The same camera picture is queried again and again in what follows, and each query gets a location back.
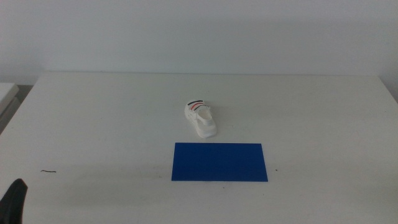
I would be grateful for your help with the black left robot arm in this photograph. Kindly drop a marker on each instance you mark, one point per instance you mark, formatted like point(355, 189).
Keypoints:
point(12, 202)

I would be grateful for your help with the blue rectangular mat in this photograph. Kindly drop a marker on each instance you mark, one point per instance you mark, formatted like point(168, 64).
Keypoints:
point(219, 161)

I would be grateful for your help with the small dark thread scrap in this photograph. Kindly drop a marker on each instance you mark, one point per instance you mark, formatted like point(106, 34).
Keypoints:
point(48, 171)

